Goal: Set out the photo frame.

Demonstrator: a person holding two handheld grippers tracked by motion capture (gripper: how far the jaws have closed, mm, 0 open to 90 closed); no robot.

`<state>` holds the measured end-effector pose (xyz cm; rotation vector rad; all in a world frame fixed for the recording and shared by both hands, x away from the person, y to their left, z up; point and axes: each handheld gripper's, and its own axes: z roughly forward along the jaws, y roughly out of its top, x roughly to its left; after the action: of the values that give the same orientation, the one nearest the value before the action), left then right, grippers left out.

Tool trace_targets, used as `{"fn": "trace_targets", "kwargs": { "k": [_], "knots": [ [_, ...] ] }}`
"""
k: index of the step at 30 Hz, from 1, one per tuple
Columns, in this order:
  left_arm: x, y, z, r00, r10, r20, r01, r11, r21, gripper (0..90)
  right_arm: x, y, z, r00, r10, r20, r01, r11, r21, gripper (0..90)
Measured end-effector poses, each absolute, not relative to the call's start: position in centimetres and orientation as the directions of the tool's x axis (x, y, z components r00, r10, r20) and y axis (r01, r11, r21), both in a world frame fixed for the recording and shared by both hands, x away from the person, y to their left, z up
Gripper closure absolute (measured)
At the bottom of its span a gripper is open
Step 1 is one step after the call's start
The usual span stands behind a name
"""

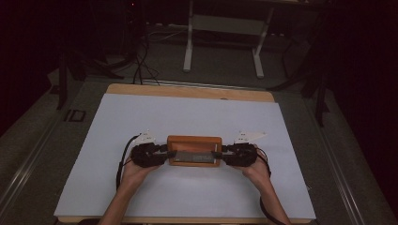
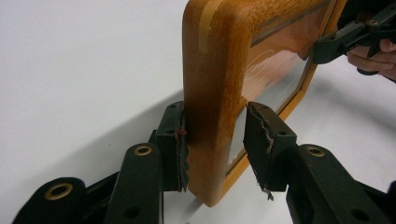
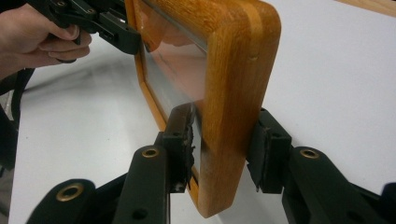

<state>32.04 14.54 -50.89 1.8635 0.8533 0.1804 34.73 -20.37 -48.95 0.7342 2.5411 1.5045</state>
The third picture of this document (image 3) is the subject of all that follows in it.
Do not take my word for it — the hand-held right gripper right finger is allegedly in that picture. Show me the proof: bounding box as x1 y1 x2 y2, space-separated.
247 107 388 224

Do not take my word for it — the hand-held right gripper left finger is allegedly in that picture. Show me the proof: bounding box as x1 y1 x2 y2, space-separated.
112 103 197 224

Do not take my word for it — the wooden photo frame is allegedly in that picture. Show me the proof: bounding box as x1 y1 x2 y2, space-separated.
124 0 283 219

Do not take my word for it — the white table mat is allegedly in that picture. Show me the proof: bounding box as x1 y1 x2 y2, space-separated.
8 0 396 224

